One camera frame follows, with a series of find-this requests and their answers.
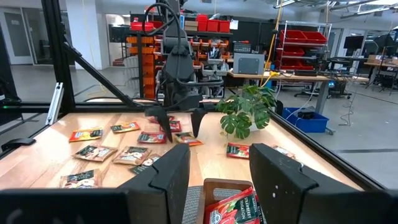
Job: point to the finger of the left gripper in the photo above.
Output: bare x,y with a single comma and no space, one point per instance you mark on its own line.
161,116
198,119

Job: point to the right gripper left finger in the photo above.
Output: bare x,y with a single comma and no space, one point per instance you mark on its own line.
161,193

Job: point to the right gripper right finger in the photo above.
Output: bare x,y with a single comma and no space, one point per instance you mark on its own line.
276,186

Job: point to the wooden compartment tray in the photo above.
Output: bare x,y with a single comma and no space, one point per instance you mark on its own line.
228,183

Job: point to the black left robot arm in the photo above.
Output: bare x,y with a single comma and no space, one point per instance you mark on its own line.
174,21

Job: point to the round grey woven mat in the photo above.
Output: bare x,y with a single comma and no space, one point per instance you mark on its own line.
191,207

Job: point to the orange drawer rack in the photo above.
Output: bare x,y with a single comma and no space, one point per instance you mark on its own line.
148,71

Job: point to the black storage shelf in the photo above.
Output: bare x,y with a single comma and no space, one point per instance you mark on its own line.
140,77

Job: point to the green potted plant white pot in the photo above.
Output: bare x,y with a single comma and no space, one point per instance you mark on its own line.
245,112

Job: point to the blue storage bin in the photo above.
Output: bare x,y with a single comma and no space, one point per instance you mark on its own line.
311,126

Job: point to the red storage bin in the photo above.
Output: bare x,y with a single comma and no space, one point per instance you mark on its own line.
217,26
292,36
315,37
141,26
202,23

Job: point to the grey machine box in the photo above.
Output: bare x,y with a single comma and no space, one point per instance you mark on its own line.
248,63

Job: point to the long wooden workbench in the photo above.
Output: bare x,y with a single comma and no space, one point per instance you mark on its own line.
298,77

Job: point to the black edge clamp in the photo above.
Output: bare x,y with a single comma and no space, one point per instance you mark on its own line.
18,143

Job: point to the black desk monitor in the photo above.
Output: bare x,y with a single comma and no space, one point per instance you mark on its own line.
354,42

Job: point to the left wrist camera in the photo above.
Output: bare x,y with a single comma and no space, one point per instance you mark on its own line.
177,46

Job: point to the silver aluminium bracket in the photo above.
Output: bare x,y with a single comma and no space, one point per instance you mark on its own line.
55,102

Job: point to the black aluminium table frame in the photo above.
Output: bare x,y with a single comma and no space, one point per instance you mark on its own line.
57,46

